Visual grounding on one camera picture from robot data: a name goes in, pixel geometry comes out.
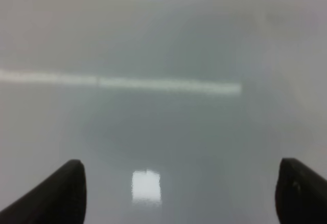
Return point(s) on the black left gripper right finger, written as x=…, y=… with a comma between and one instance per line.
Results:
x=300, y=194

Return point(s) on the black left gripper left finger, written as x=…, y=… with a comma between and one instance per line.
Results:
x=60, y=198

